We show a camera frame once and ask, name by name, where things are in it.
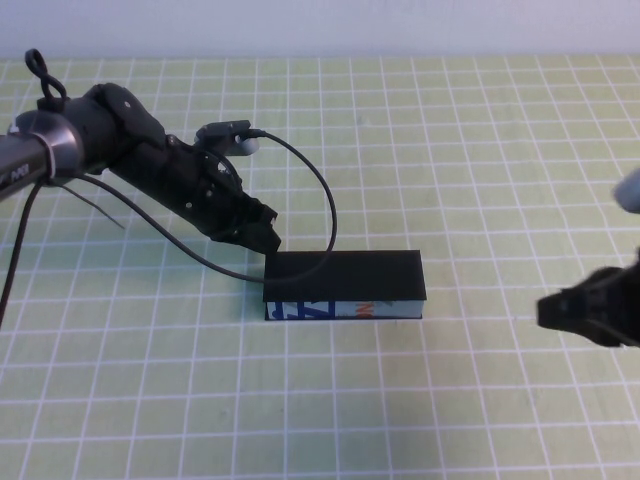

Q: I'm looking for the left camera cable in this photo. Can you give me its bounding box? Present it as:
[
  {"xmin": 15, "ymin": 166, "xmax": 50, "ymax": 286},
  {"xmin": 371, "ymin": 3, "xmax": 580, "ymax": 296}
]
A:
[{"xmin": 0, "ymin": 128, "xmax": 339, "ymax": 331}]

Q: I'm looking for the green checked tablecloth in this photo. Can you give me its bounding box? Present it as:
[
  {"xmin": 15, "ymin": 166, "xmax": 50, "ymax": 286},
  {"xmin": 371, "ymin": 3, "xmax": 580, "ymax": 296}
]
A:
[{"xmin": 0, "ymin": 55, "xmax": 640, "ymax": 480}]

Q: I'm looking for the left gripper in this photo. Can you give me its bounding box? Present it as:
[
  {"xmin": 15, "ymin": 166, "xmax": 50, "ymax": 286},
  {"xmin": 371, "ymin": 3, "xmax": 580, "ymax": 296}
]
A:
[{"xmin": 134, "ymin": 133, "xmax": 282, "ymax": 255}]

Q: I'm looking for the left arm cable loop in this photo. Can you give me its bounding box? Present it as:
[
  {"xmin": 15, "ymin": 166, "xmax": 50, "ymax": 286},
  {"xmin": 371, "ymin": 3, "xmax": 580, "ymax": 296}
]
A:
[{"xmin": 23, "ymin": 48, "xmax": 69, "ymax": 110}]

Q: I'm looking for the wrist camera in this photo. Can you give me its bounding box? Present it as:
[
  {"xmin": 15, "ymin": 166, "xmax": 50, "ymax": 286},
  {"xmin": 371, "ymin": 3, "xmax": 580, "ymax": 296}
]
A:
[
  {"xmin": 196, "ymin": 118, "xmax": 261, "ymax": 157},
  {"xmin": 613, "ymin": 167, "xmax": 640, "ymax": 214}
]

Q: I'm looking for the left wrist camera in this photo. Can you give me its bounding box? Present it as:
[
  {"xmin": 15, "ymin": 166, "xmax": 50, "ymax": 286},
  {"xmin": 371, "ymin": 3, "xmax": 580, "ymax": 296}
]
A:
[{"xmin": 196, "ymin": 118, "xmax": 261, "ymax": 157}]

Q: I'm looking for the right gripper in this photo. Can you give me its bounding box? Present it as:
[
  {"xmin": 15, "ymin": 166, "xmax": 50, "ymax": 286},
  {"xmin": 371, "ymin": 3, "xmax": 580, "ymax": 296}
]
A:
[{"xmin": 536, "ymin": 246, "xmax": 640, "ymax": 350}]

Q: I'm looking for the black printed glasses case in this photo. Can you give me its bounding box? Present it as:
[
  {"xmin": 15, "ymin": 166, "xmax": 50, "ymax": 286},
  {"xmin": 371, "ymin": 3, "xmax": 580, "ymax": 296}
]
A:
[{"xmin": 262, "ymin": 248, "xmax": 428, "ymax": 321}]

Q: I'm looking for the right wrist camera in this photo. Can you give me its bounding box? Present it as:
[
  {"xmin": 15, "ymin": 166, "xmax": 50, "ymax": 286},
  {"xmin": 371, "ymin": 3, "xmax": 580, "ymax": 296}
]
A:
[{"xmin": 613, "ymin": 167, "xmax": 640, "ymax": 214}]

